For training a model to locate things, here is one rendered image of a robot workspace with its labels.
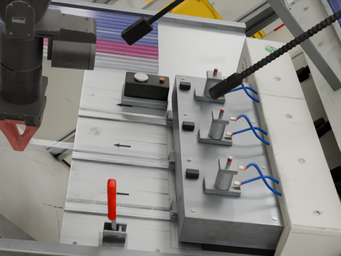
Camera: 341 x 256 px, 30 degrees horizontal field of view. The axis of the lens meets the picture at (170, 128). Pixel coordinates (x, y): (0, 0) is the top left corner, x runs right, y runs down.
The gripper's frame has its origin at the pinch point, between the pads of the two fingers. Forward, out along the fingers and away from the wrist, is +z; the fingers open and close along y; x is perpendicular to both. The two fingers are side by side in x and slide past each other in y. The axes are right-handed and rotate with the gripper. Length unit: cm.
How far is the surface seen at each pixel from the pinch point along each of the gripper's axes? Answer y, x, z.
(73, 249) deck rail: -19.9, -10.2, 0.0
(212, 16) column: 295, -75, 121
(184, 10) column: 294, -56, 120
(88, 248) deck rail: -19.5, -12.0, 0.0
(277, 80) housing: 16.2, -40.8, -6.7
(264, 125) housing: 3.8, -37.0, -5.9
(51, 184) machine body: 39, -2, 44
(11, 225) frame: 13.8, 3.4, 32.9
